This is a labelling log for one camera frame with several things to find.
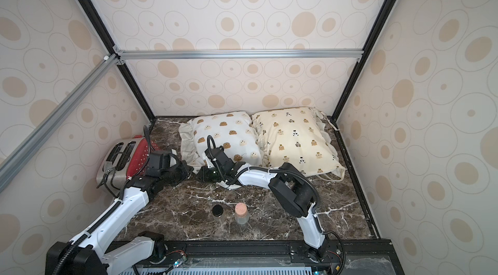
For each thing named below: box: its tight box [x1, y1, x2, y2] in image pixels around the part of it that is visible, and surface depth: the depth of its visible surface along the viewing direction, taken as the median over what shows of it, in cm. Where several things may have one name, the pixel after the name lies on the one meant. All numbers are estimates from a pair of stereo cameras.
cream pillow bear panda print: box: [250, 106, 346, 180], surface depth 97 cm
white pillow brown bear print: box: [178, 112, 262, 174], surface depth 100 cm
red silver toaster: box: [95, 135, 161, 196], surface depth 81 cm
